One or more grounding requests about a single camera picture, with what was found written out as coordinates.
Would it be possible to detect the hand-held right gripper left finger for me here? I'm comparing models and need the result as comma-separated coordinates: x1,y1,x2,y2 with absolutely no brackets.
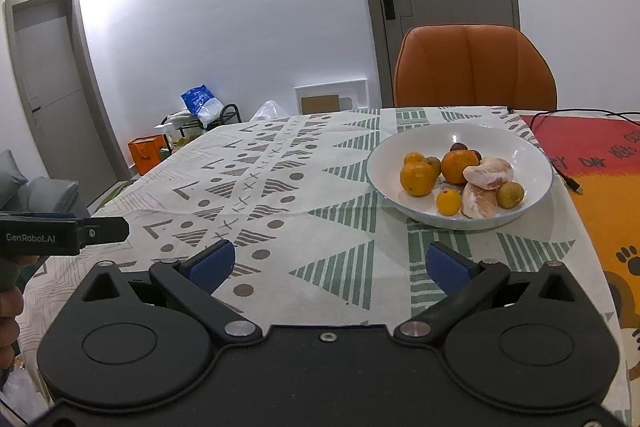
75,239,263,343

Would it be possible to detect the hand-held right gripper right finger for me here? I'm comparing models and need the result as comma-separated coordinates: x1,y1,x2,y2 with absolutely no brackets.
394,241,583,343

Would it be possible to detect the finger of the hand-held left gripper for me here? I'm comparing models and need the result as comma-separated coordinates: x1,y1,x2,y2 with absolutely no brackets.
0,215,130,257

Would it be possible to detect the small yellow orange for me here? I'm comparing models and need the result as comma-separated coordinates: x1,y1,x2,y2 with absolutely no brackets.
436,188,461,217

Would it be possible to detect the peeled pomelo piece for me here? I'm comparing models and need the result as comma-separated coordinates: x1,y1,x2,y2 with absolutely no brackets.
462,158,516,190
460,182,501,220

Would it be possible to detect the medium orange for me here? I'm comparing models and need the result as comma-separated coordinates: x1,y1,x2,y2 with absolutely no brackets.
399,162,438,198

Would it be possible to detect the large orange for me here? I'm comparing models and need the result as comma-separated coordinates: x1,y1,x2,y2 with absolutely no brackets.
440,150,481,185

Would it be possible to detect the white ceramic bowl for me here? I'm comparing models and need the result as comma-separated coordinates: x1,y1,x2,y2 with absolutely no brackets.
366,123,554,231

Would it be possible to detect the person's left hand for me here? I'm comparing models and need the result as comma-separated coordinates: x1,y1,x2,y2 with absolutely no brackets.
0,254,41,375

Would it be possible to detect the grey sofa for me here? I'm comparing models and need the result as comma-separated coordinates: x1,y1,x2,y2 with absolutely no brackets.
0,149,81,219

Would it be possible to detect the crinkled clear plastic wrap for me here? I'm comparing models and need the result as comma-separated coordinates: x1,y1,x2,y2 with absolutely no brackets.
0,357,51,427

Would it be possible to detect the orange box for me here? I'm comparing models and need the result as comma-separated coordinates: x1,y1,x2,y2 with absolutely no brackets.
127,134,170,176

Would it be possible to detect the black metal rack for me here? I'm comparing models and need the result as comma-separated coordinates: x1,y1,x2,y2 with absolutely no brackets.
160,103,243,148

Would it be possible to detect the blue plastic bag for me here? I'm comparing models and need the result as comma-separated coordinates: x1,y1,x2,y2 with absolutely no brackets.
181,84,226,128

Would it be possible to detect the clear plastic bag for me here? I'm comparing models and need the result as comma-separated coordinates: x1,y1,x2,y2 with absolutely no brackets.
248,100,291,122

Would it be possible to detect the red and orange mat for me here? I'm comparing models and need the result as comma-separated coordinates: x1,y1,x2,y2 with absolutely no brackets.
520,112,640,358

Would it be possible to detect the orange chair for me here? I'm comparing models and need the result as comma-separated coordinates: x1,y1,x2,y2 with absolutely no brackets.
393,25,557,112

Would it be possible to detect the white framed panel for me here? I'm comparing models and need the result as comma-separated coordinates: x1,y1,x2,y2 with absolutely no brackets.
293,78,370,114

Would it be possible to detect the black plug cable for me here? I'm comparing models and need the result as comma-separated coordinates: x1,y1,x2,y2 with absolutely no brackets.
550,156,584,195

